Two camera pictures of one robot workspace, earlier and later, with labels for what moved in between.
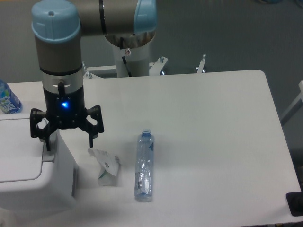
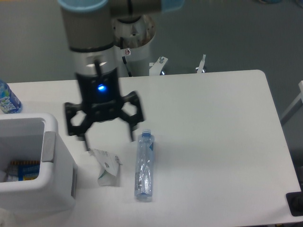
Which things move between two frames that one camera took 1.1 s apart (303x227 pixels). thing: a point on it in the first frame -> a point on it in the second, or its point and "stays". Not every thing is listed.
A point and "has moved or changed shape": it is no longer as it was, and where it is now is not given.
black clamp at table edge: [295, 201] stays
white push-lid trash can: [31, 178] has moved or changed shape
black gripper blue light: [65, 110] -> [102, 95]
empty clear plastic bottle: [144, 166] stays
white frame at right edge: [297, 104] stays
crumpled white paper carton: [110, 166] stays
